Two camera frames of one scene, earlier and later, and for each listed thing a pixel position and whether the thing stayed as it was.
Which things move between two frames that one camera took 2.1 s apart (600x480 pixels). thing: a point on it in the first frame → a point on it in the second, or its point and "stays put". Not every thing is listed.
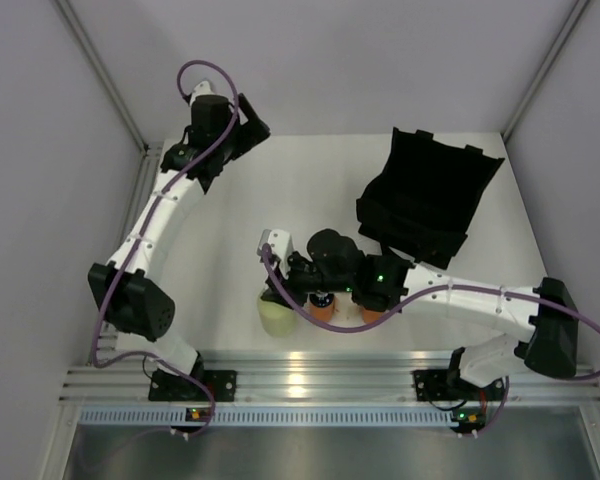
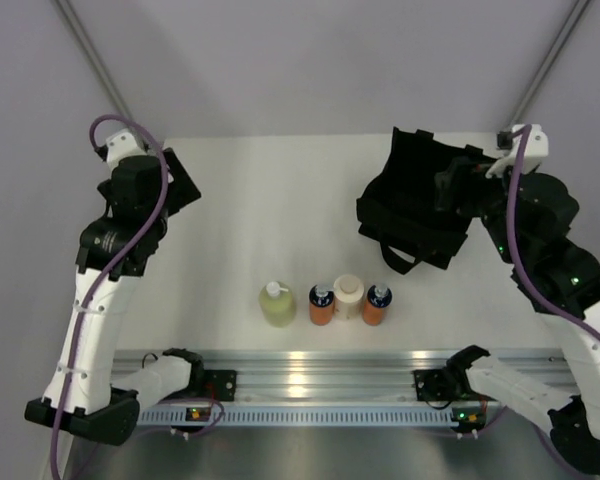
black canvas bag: x=429 y=191 stays put
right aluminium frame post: x=580 y=4 stays put
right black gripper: x=290 y=281 → x=453 y=182
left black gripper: x=251 y=133 → x=180 y=191
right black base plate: x=449 y=385 stays put
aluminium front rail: x=310 y=379 stays put
